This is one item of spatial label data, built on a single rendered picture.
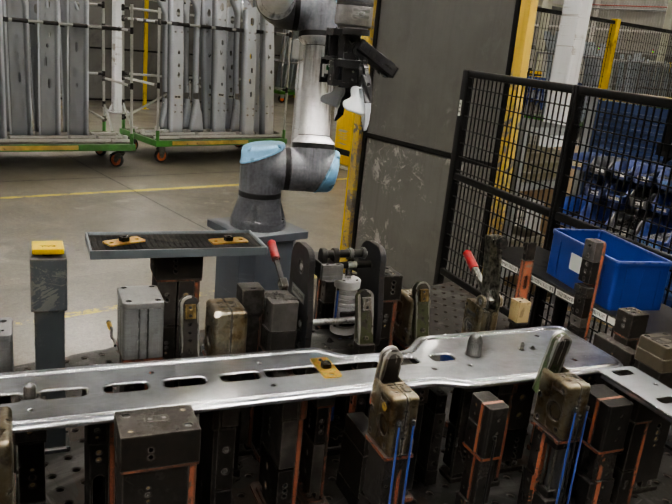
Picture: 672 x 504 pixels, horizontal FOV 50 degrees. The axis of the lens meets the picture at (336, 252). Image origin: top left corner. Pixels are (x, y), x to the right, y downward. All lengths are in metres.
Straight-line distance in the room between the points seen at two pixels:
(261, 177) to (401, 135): 2.55
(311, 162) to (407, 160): 2.46
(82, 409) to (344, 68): 0.81
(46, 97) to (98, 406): 7.39
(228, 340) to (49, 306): 0.37
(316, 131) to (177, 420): 1.01
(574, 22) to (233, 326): 4.96
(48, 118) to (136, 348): 7.21
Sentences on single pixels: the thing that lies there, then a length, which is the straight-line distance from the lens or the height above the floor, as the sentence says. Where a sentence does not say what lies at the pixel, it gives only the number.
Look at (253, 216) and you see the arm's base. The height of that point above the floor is 1.14.
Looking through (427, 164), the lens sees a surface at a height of 0.97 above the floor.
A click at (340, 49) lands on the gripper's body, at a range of 1.51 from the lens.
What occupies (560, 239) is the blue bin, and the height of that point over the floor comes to 1.14.
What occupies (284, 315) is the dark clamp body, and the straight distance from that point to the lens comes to 1.52.
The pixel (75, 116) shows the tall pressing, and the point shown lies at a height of 0.51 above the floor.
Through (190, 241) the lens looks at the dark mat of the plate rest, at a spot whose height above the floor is 1.16.
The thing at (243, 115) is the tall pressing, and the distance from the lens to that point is 9.51.
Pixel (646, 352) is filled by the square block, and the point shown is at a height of 1.03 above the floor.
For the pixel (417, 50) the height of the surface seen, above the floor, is 1.59.
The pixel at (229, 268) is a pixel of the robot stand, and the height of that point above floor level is 0.99.
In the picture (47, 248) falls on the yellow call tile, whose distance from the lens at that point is 1.54.
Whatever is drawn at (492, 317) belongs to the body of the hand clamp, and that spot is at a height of 1.02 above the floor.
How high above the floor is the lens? 1.61
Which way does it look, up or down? 16 degrees down
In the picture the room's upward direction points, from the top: 6 degrees clockwise
